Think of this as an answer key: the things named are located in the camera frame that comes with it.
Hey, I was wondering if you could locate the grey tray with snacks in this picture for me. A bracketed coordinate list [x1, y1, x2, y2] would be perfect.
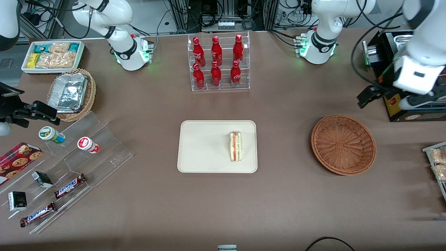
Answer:
[422, 141, 446, 203]

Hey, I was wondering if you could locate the cream plastic tray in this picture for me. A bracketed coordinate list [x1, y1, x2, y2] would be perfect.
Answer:
[177, 120, 258, 174]

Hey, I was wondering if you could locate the red cola bottle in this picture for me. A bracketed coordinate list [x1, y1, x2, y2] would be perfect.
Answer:
[193, 63, 205, 90]
[233, 34, 245, 63]
[211, 36, 223, 66]
[193, 37, 206, 67]
[230, 60, 242, 87]
[210, 61, 222, 88]

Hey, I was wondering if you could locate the brown snickers bar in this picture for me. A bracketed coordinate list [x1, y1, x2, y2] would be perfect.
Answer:
[54, 174, 87, 200]
[20, 202, 58, 228]

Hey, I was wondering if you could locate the black table cable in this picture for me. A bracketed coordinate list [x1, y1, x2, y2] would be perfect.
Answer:
[305, 236, 356, 251]

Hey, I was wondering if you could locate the aluminium foil container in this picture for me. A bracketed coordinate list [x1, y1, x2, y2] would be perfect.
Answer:
[47, 73, 89, 114]

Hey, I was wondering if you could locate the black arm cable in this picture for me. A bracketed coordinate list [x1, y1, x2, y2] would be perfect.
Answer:
[350, 0, 408, 88]

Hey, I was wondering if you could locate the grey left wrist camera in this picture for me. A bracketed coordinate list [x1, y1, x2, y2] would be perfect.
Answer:
[399, 93, 446, 111]

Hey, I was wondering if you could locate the large clear cracker bag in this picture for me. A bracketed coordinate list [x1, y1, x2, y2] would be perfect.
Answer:
[36, 51, 77, 69]

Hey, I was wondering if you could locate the small clear cracker bag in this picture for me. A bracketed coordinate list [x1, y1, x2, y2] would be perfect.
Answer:
[49, 42, 70, 54]

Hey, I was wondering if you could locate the red lid yogurt cup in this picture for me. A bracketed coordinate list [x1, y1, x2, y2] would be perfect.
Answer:
[77, 137, 101, 154]

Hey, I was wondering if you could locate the clear acrylic bottle rack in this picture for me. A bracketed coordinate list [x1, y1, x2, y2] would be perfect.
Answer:
[187, 31, 251, 92]

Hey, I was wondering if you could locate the yellow snack packet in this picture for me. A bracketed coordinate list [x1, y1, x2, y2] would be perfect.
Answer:
[27, 53, 41, 69]

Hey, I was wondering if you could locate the large brown wicker basket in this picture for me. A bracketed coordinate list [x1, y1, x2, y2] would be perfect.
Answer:
[311, 115, 377, 176]

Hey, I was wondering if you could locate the white snack bin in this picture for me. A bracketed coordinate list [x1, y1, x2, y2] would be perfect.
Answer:
[21, 40, 86, 75]

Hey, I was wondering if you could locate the triangular sandwich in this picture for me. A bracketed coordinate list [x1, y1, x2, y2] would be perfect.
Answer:
[229, 131, 243, 162]

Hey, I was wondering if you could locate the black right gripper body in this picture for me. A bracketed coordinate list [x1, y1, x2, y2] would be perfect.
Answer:
[0, 82, 34, 121]

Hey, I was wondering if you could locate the black machine with red buttons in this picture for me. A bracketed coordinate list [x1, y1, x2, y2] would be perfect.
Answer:
[362, 30, 446, 123]

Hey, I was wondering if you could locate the small black box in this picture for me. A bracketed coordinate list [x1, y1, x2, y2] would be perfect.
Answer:
[8, 191, 28, 212]
[31, 171, 54, 189]

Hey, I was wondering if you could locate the red plaid cookie box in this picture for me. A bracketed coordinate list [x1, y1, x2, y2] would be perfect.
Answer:
[0, 142, 44, 187]

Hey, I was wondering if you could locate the green lid yogurt cup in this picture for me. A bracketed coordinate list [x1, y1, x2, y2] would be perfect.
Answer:
[38, 126, 66, 145]

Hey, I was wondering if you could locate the small brown wicker basket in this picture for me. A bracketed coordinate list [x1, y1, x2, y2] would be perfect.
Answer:
[46, 68, 97, 122]

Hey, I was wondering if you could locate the clear acrylic stepped stand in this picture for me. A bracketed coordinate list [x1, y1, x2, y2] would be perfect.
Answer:
[0, 111, 134, 235]

